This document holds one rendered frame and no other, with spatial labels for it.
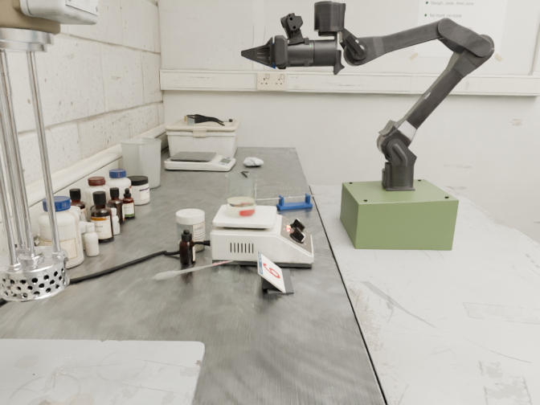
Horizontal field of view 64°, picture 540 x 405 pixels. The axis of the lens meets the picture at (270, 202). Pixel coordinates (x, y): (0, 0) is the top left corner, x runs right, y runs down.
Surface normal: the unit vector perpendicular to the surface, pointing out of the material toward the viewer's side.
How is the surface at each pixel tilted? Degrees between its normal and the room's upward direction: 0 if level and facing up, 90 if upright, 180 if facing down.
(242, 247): 90
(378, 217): 90
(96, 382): 0
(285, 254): 90
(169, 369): 0
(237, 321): 0
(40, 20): 90
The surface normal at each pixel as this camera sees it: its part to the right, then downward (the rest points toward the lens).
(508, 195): 0.00, 0.29
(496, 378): 0.02, -0.96
